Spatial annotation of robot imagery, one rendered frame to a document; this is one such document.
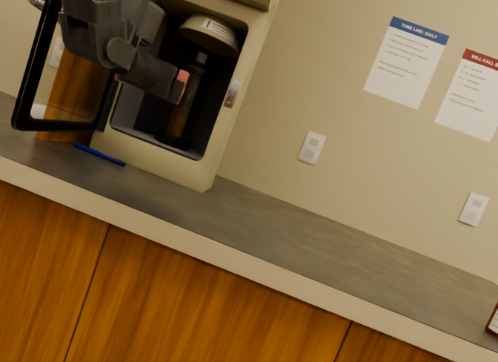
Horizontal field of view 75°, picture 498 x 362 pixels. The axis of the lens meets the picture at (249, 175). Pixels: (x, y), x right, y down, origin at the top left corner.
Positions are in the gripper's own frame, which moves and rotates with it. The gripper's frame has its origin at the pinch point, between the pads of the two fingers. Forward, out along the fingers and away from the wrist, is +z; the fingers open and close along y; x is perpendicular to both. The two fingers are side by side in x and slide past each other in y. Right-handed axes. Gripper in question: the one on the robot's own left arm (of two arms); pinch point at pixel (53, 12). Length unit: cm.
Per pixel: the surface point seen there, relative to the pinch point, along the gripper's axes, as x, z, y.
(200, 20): -23.0, -4.9, -24.4
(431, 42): -56, -2, -102
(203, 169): -20.1, 32.4, -21.3
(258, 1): -16.1, -5.1, -38.7
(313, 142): -59, 29, -58
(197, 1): -20.4, -8.4, -24.4
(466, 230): -54, 67, -111
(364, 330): 10, 61, -49
